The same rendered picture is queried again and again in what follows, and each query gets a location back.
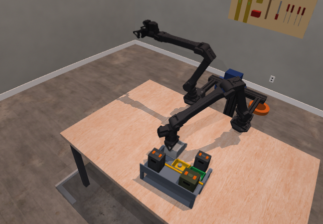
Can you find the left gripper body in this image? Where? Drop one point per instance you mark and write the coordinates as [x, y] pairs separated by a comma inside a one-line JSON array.
[[173, 140]]

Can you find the green open bin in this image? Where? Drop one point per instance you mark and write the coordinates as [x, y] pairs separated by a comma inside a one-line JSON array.
[[199, 171]]

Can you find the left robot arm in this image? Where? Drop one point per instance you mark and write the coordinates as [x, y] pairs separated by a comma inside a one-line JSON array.
[[231, 86]]

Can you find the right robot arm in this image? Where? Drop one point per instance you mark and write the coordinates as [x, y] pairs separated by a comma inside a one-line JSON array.
[[202, 49]]

